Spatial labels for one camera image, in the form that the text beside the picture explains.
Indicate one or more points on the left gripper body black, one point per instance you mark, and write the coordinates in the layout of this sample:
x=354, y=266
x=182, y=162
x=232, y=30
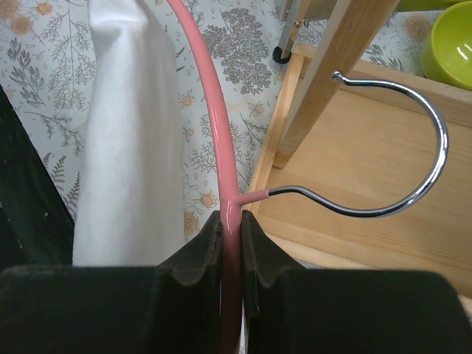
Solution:
x=36, y=227

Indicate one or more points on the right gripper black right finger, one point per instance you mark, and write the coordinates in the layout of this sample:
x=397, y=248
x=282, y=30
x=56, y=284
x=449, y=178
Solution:
x=293, y=309

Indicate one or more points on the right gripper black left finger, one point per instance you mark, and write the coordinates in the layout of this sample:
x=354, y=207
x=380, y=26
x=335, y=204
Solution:
x=173, y=307

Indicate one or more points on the white cloth garment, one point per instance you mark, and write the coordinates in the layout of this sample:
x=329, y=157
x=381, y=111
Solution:
x=130, y=210

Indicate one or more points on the wooden clothes rack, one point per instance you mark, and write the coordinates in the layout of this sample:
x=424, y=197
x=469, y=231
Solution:
x=365, y=148

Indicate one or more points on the floral table mat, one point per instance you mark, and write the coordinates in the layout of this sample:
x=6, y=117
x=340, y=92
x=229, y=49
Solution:
x=48, y=65

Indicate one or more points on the steel dish rack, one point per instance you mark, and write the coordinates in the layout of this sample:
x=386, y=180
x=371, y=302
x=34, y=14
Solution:
x=294, y=13

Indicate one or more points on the lime green bowl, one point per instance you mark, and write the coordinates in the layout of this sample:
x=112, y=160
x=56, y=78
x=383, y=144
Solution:
x=446, y=54

